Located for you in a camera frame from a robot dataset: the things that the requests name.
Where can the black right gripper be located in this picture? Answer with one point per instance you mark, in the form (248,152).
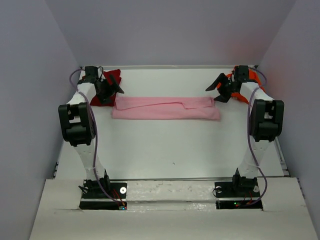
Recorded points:
(225,87)

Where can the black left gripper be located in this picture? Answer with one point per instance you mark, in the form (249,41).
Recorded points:
(106,88)

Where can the pink t shirt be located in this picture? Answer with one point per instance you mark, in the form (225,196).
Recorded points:
(165,108)

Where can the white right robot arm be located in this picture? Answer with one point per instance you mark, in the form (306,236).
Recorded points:
(264,121)

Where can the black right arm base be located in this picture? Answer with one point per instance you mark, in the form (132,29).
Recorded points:
(239,193)

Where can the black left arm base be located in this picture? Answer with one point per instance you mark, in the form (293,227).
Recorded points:
(103,195)

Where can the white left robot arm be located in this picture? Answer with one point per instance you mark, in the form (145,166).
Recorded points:
(77,121)

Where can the dark red folded t shirt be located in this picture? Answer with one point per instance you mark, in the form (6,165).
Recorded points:
(104,87)

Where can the orange t shirt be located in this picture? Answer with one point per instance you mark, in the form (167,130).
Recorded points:
(252,90)

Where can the aluminium table front rail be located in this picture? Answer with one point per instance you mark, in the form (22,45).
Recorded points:
(175,179)

